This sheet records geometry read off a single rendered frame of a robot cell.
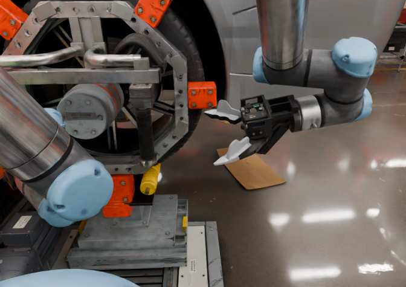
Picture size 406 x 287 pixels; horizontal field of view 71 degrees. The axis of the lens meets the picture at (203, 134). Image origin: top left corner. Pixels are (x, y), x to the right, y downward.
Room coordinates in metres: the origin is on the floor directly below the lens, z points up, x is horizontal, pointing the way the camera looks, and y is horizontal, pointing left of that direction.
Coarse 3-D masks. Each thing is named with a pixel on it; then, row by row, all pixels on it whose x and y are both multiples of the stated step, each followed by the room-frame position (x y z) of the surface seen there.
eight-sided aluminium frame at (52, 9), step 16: (32, 16) 0.81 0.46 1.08; (48, 16) 0.81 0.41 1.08; (64, 16) 0.82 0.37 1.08; (80, 16) 0.82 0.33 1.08; (112, 16) 0.82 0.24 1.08; (128, 16) 0.82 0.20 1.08; (32, 32) 0.81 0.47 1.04; (144, 32) 0.84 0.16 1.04; (160, 32) 0.88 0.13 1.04; (16, 48) 0.81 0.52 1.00; (32, 48) 0.85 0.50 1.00; (160, 48) 0.83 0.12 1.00; (176, 48) 0.88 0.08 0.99; (176, 64) 0.83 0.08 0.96; (176, 80) 0.83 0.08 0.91; (176, 96) 0.83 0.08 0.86; (176, 112) 0.83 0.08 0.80; (176, 128) 0.83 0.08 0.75; (160, 144) 0.83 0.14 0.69; (112, 160) 0.86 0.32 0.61; (128, 160) 0.86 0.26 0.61
